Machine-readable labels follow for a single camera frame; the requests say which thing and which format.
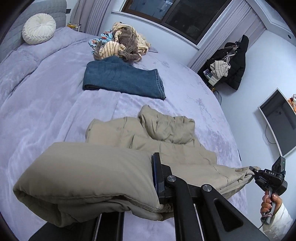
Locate grey quilted headboard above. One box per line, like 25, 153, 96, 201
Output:
1, 0, 67, 61

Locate lavender plush bed blanket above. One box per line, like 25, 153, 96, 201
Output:
0, 26, 248, 241

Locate round cream pleated cushion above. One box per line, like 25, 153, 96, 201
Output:
22, 13, 56, 45

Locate cream striped hanging garment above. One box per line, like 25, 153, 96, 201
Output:
210, 60, 231, 79

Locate folded blue jeans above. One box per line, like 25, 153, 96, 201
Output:
83, 56, 166, 100

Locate beige puffer jacket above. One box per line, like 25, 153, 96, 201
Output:
13, 105, 254, 227

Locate striped cream brown clothes pile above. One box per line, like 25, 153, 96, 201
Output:
93, 22, 151, 62

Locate grey pleated curtain left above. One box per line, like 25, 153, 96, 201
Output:
70, 0, 113, 36

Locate black coat on rack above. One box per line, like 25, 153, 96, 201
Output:
198, 35, 249, 90

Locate dark window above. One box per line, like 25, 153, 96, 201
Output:
121, 0, 231, 44

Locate white sleeved right forearm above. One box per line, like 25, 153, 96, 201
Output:
262, 203, 293, 241

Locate grey pleated curtain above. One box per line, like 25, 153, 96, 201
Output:
70, 0, 113, 36
187, 1, 266, 72

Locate person's right hand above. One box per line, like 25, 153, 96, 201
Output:
260, 191, 282, 215

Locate white framed monitor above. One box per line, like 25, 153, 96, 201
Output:
258, 88, 295, 157

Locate grey pleated curtain right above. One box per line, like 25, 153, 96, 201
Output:
187, 1, 266, 72

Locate colourful patterned cloth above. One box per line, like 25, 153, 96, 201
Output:
88, 30, 114, 53

